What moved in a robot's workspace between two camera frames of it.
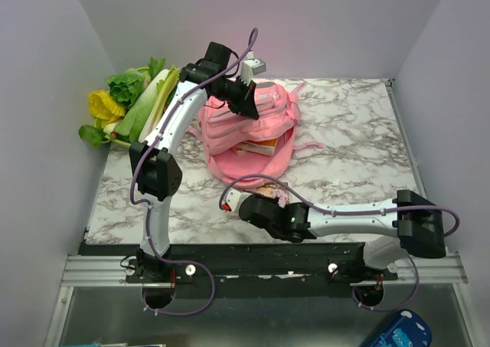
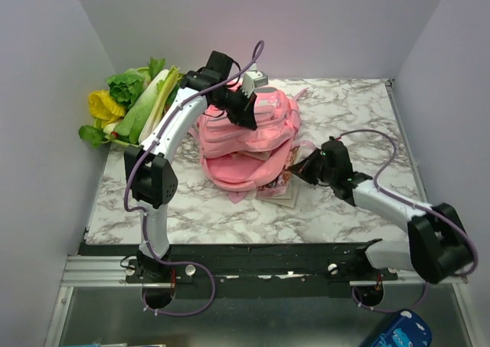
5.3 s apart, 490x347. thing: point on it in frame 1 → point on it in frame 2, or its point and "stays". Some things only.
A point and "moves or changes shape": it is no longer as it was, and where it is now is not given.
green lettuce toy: (125, 86) stays
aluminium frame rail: (98, 271) stays
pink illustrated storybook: (276, 191) moves or changes shape
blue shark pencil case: (409, 328) stays
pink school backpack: (245, 151) moves or changes shape
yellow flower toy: (102, 106) stays
